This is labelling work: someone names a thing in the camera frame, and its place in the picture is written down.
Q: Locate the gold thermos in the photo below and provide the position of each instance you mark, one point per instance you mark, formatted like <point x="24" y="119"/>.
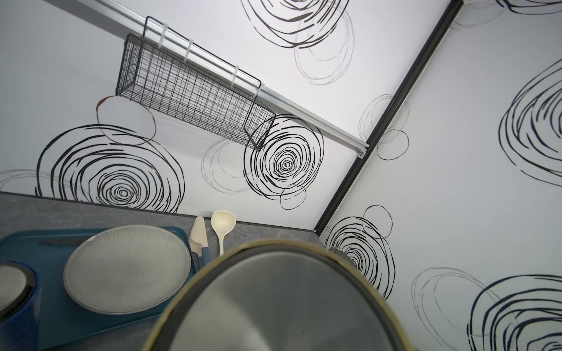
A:
<point x="278" y="295"/>

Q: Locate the blue thermos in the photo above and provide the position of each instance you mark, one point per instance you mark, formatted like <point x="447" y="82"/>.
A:
<point x="20" y="306"/>

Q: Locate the white thermos black lid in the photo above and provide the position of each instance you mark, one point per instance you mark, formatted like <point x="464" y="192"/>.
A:
<point x="342" y="255"/>

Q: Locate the grey round plate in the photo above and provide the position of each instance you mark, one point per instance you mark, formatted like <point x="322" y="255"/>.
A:
<point x="126" y="270"/>

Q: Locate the teal plastic tray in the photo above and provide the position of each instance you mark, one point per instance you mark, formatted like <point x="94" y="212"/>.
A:
<point x="61" y="319"/>

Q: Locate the aluminium wall rail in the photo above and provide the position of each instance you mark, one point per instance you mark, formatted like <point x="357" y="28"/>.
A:
<point x="133" y="21"/>

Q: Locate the cream ladle grey handle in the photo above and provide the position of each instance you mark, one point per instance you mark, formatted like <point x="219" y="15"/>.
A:
<point x="223" y="222"/>

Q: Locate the cream spatula blue handle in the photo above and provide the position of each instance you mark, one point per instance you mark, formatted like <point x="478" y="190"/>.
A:
<point x="199" y="242"/>

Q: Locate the black wire basket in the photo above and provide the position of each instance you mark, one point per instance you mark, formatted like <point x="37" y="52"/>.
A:
<point x="166" y="72"/>

